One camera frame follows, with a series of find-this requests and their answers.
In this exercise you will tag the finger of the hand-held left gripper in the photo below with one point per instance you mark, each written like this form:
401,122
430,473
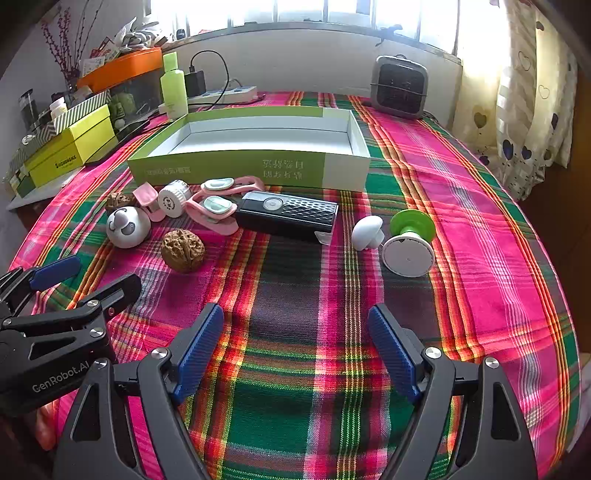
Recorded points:
115,290
57,272

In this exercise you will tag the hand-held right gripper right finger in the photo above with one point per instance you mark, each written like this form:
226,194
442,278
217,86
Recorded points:
392,353

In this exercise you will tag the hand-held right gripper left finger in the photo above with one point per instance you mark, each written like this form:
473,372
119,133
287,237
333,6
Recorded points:
198,355

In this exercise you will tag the white round panda toy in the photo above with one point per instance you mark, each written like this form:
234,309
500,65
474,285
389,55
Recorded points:
129,228

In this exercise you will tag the brown walnut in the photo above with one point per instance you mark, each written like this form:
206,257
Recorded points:
182,251
119,201

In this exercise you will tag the green white plastic spool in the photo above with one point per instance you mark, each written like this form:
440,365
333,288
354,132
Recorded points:
406,254

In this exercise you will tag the pink plastic clip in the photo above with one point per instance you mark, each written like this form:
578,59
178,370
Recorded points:
147,193

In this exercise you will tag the white mushroom figure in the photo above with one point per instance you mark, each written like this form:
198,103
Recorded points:
364,230

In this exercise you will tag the black rectangular speaker device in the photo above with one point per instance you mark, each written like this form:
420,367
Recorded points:
286,217

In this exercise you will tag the green and white cardboard box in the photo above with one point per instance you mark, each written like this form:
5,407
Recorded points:
254,138

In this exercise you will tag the yellow-green cardboard box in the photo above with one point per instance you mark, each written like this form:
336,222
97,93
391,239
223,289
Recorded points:
69,147

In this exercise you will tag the pink green plaid tablecloth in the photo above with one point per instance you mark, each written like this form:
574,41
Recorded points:
461,230

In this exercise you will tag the black smartphone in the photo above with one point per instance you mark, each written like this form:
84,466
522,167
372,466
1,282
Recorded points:
131,131

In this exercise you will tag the dark glass jar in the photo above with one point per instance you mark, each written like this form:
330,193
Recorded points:
28,108

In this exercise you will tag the green white striped box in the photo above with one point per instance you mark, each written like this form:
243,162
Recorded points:
85,107

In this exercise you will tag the glass tank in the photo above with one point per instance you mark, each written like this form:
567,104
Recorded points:
134,92

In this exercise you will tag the light green bottle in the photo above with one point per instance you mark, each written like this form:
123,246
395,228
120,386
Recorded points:
173,87

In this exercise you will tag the wooden cabinet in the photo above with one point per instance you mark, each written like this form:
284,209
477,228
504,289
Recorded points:
558,221

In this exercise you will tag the orange tray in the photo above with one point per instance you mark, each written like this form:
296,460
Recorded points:
124,67

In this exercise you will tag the red flower branches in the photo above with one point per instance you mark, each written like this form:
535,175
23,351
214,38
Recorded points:
60,55

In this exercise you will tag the black charger plug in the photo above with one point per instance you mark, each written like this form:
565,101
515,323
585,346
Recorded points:
195,84

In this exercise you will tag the white power strip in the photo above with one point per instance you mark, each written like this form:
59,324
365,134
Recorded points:
235,94

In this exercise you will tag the white patterned bag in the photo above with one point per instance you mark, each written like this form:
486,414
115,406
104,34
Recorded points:
138,34

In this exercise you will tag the small grey heater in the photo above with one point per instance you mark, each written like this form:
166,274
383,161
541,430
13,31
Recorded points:
399,87

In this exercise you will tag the cream curtain with hearts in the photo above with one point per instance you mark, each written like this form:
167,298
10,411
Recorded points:
521,92

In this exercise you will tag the black window latch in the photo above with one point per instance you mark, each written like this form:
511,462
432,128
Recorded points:
392,31

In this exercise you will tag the window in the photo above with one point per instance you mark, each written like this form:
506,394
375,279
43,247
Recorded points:
300,11

